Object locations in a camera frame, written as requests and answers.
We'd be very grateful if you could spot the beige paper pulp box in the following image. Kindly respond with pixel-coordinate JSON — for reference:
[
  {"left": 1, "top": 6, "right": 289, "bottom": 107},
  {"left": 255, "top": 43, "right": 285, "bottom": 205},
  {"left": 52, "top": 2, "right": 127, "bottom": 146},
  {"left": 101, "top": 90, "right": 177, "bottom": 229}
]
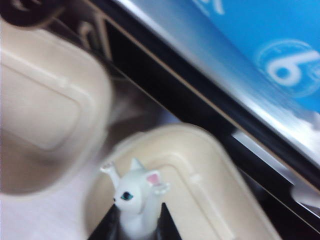
[
  {"left": 0, "top": 18, "right": 113, "bottom": 196},
  {"left": 84, "top": 123, "right": 284, "bottom": 240}
]

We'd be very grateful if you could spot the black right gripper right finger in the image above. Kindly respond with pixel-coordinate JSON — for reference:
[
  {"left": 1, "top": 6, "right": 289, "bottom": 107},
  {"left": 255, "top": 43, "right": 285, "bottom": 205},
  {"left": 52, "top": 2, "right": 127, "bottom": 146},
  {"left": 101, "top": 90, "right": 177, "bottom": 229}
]
[{"left": 151, "top": 201, "right": 181, "bottom": 240}]

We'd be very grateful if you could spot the white cat doll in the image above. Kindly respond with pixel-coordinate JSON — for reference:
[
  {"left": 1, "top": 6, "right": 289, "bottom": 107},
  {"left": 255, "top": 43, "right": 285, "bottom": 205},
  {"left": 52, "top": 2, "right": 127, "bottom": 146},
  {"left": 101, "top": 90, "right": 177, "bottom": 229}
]
[{"left": 99, "top": 157, "right": 172, "bottom": 240}]

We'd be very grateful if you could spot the blue wet wipes pack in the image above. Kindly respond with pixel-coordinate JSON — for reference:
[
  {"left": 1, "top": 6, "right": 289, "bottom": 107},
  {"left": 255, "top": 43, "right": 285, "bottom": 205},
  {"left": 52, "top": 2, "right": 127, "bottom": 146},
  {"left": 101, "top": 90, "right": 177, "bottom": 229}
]
[{"left": 174, "top": 0, "right": 320, "bottom": 114}]

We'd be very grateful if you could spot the flat white box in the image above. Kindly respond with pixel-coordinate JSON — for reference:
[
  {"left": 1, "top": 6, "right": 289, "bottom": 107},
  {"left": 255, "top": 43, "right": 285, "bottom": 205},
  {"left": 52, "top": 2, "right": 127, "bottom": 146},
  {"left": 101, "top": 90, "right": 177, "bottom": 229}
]
[{"left": 291, "top": 185, "right": 320, "bottom": 209}]

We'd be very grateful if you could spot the black wooden desk shelf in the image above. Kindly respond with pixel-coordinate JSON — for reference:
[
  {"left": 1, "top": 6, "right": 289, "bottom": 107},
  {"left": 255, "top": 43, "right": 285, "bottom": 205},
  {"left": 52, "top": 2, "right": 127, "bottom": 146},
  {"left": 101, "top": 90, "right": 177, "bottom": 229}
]
[{"left": 44, "top": 0, "right": 320, "bottom": 240}]

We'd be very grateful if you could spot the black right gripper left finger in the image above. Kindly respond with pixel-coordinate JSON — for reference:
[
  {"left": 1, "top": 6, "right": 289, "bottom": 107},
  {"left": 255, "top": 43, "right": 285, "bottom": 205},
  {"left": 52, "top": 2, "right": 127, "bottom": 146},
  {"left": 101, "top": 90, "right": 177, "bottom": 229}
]
[{"left": 87, "top": 199, "right": 126, "bottom": 240}]

